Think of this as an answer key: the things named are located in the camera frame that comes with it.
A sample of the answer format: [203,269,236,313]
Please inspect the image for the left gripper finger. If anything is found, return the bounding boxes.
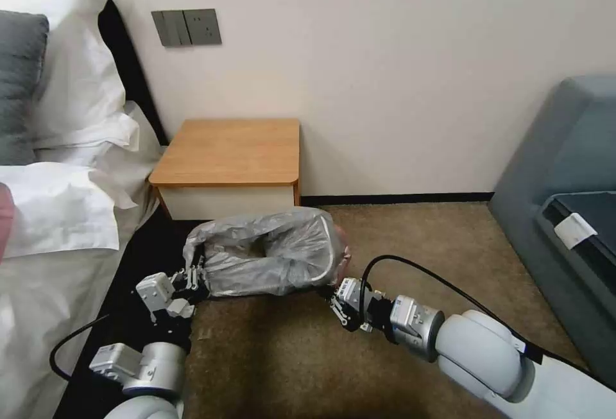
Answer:
[173,245,197,293]
[194,248,209,296]

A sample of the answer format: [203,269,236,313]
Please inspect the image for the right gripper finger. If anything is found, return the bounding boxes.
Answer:
[330,299,362,333]
[313,285,348,305]

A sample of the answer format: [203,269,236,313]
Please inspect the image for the grey plastic garbage bag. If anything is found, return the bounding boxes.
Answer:
[182,207,355,299]

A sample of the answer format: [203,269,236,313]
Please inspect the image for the pink trash can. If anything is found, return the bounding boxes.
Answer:
[334,225,355,290]

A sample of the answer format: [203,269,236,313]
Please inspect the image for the black bed base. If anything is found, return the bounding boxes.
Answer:
[47,219,215,419]

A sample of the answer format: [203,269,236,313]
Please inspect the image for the black baseboard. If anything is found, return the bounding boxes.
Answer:
[300,191,497,208]

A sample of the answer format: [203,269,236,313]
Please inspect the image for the wooden nightstand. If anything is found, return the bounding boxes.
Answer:
[148,118,302,221]

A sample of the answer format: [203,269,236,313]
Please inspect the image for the white bed sheet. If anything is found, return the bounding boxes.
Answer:
[0,187,162,419]

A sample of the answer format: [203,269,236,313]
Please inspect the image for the pink cloth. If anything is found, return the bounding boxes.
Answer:
[0,183,17,259]

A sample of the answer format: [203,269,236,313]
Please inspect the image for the black headboard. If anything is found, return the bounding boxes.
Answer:
[98,0,170,151]

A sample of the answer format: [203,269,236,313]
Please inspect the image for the white paper label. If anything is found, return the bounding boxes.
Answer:
[553,213,599,250]

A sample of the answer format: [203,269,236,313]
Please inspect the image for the grey-blue sofa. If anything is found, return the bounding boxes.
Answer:
[488,74,616,377]

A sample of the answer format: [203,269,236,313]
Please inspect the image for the dark sofa seat cushion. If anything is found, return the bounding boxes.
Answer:
[538,191,616,305]

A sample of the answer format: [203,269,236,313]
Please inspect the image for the large white pillow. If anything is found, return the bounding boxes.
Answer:
[0,0,128,146]

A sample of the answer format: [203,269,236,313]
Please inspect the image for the dark grey cushion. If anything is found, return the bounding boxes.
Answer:
[0,10,51,166]

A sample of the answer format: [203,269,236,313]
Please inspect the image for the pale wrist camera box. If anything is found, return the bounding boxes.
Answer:
[338,278,368,310]
[135,272,177,312]

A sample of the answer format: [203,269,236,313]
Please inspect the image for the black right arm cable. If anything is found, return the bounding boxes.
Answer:
[361,255,592,373]

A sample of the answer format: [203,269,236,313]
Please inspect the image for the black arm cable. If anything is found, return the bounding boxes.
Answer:
[49,314,116,382]
[361,255,592,373]

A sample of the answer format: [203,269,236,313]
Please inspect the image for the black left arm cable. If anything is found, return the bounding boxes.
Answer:
[49,314,116,382]

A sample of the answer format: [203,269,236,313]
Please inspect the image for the grey wall switch plate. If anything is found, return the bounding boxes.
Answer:
[151,10,192,48]

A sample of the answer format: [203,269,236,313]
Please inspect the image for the grey wall outlet plate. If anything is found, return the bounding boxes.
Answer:
[183,8,223,46]

